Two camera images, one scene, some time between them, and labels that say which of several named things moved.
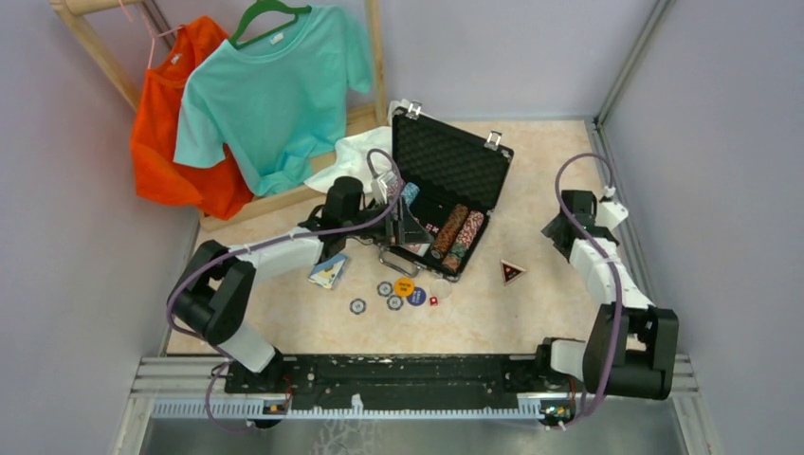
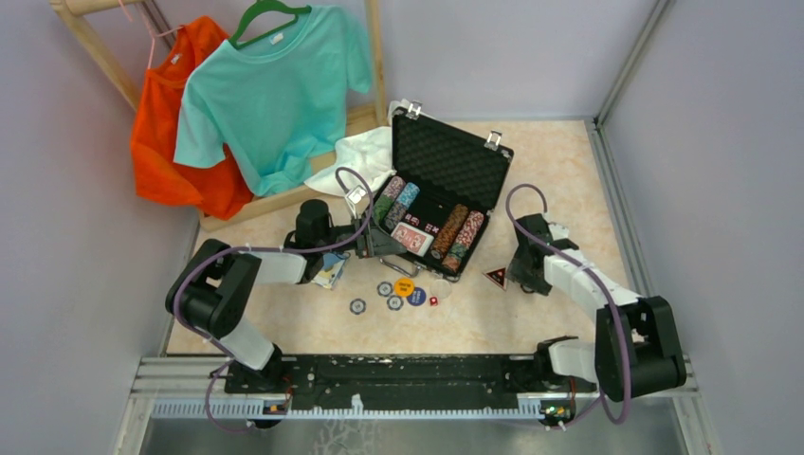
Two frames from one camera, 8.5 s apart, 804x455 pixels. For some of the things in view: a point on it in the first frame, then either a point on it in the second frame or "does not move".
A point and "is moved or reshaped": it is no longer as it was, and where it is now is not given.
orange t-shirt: [223, 191] does not move
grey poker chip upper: [385, 288] does not move
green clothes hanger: [264, 6] does not move
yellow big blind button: [404, 286] does not move
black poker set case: [450, 178] does not move
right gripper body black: [549, 230] -> [530, 280]
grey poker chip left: [357, 306] does not move
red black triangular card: [510, 271] is moved or reshaped
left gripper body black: [386, 231] -> [365, 243]
